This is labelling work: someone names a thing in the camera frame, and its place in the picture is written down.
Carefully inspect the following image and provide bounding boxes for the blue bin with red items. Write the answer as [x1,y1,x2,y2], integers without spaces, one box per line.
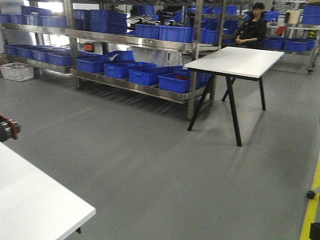
[158,71,210,94]

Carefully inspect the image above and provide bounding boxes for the steel shelving rack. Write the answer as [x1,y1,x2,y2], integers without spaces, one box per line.
[0,0,229,120]

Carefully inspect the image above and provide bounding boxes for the white table black legs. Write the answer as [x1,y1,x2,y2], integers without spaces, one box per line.
[185,46,285,147]

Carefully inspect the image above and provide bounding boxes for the seated person in black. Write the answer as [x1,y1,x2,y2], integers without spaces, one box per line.
[235,2,267,49]

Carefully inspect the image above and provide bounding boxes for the red conveyor end roller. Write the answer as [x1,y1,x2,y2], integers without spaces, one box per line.
[0,114,21,143]

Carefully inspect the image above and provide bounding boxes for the white mesh basket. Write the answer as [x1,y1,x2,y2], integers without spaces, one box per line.
[0,62,34,82]

